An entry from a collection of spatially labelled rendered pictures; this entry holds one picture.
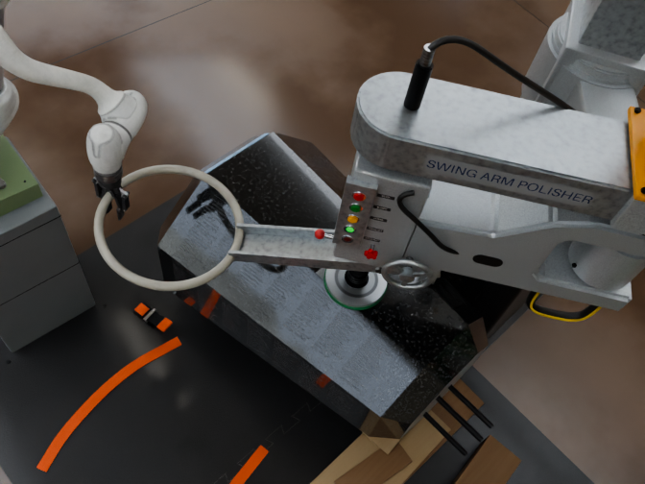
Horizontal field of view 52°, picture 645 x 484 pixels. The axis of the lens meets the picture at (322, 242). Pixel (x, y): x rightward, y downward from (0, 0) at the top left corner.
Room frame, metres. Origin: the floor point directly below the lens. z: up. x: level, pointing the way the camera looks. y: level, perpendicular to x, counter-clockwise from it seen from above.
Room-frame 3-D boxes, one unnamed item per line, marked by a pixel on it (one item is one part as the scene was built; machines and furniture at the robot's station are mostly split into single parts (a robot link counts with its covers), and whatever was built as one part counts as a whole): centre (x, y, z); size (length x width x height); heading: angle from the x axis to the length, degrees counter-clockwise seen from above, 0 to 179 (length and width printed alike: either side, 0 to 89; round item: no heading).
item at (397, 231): (1.14, -0.22, 1.34); 0.36 x 0.22 x 0.45; 89
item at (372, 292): (1.14, -0.14, 0.86); 0.21 x 0.21 x 0.01
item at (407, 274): (1.02, -0.26, 1.22); 0.15 x 0.10 x 0.15; 89
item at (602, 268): (1.13, -0.80, 1.36); 0.19 x 0.19 x 0.20
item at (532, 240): (1.12, -0.53, 1.32); 0.74 x 0.23 x 0.49; 89
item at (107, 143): (1.23, 0.71, 1.20); 0.13 x 0.11 x 0.16; 174
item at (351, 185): (1.03, -0.07, 1.39); 0.08 x 0.03 x 0.28; 89
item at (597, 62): (1.77, -0.73, 1.36); 0.35 x 0.35 x 0.41
